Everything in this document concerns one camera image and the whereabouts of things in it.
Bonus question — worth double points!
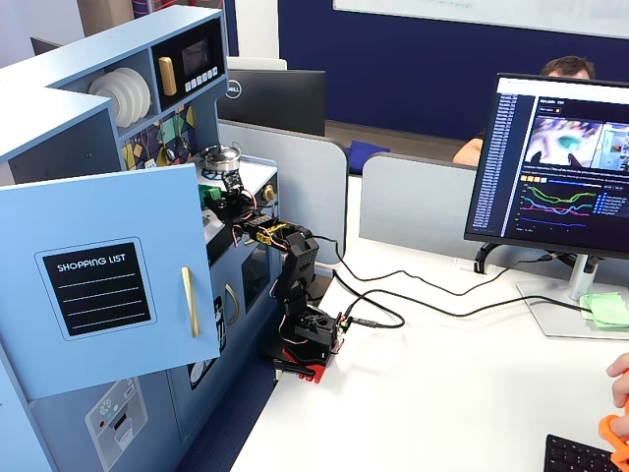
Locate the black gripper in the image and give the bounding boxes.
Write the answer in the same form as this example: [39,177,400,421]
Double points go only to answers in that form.
[210,188,260,225]

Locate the orange leader arm handle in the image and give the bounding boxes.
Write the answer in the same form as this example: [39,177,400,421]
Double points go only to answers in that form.
[598,392,629,472]

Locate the person's hand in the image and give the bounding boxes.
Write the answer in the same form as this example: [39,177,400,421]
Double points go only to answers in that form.
[605,351,629,409]

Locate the steel toy pot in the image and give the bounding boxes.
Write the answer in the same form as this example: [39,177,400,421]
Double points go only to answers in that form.
[200,152,243,175]

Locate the steel whisk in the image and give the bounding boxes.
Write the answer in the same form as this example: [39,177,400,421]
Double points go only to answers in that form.
[177,110,193,153]

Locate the steel ladle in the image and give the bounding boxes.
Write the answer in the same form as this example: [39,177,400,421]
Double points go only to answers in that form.
[163,117,179,162]

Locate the open blue cupboard door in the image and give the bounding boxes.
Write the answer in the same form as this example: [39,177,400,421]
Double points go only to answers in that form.
[0,163,222,400]

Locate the grey desk divider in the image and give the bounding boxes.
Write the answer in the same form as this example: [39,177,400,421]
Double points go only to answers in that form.
[218,119,350,266]
[358,151,482,243]

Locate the black Dell monitor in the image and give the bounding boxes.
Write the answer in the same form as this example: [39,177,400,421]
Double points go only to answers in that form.
[215,68,327,138]

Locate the white toy plate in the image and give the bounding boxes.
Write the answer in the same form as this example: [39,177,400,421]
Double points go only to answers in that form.
[87,72,137,128]
[110,68,146,125]
[122,67,152,120]

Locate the blue office chair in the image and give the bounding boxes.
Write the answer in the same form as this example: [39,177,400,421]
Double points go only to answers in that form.
[348,140,392,176]

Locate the black toy microwave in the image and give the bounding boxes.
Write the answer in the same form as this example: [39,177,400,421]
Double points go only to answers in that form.
[150,19,228,113]

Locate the red table clamp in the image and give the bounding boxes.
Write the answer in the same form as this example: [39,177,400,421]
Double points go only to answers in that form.
[272,343,329,385]

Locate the blue toy kitchen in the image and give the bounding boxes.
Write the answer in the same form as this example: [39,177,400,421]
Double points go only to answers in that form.
[0,4,281,472]

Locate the lit computer monitor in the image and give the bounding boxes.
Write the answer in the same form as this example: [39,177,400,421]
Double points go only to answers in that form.
[464,72,629,260]

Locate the whiteboard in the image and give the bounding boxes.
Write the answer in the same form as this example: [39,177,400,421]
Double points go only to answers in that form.
[332,0,629,40]

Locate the silver monitor stand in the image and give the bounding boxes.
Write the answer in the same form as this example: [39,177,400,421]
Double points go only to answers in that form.
[515,253,629,341]

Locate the man in black shirt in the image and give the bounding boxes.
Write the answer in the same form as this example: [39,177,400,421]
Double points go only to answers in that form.
[451,55,597,167]

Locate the green cloth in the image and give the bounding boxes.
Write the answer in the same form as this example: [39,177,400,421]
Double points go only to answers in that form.
[578,291,629,329]

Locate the black keyboard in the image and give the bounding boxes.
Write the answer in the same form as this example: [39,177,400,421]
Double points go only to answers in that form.
[543,434,626,472]

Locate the gold dishwasher handle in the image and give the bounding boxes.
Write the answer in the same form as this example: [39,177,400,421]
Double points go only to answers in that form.
[224,283,241,325]

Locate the gold fridge door handle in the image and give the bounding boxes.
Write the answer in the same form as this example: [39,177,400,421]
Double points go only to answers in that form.
[180,266,201,339]

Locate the gold microwave handle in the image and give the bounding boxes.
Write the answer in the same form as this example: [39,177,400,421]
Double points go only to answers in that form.
[157,56,178,97]

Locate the black power cable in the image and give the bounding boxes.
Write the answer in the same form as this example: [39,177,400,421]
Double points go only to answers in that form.
[309,234,554,298]

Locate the black usb cable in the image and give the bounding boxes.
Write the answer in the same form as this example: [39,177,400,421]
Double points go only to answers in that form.
[342,288,594,331]

